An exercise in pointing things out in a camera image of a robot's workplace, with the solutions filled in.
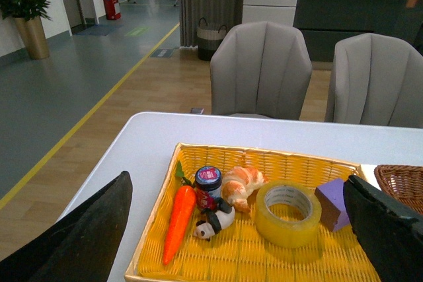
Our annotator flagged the toy croissant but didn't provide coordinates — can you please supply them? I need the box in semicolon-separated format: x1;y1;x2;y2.
221;166;268;213

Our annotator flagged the white paper card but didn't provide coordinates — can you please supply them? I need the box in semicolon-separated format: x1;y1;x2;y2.
360;164;381;190

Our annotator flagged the right grey chair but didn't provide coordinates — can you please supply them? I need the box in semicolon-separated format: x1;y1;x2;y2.
325;33;422;128

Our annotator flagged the grey chair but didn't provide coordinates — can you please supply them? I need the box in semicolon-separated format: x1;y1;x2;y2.
210;21;312;120
325;33;422;128

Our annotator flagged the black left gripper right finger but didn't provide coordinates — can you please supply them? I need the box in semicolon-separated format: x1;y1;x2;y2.
343;175;422;281

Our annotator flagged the left grey chair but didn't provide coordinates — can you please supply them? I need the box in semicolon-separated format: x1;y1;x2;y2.
210;21;312;120

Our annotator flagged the dark jar with pink lid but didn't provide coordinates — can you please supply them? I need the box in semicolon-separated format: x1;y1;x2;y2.
195;166;222;210

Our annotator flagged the dark counter cabinet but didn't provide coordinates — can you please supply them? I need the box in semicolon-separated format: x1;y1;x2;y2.
293;0;422;62

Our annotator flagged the red bin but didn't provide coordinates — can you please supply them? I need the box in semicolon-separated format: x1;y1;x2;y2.
103;0;121;20

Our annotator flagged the panda figurine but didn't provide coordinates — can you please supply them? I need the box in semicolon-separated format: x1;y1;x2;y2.
193;197;235;241

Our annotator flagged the orange toy carrot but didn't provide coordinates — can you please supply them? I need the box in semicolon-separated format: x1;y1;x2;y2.
163;161;196;265

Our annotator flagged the brown wicker basket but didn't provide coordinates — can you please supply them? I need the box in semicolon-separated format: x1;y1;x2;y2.
374;164;422;214

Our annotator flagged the striped laundry basket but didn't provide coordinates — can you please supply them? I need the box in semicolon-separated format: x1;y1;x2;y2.
196;17;227;61

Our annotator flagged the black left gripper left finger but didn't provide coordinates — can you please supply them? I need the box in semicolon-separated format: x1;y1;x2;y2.
1;171;133;281

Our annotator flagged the clear yellow tape roll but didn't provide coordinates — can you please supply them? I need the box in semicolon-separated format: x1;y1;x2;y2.
254;180;322;248

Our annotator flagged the purple foam block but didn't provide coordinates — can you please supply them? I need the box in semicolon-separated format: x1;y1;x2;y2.
315;178;350;232

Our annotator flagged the yellow woven basket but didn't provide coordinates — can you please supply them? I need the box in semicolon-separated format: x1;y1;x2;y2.
124;143;379;281

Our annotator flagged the potted plant in gold pot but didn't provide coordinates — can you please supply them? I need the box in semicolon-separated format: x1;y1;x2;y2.
1;0;51;59

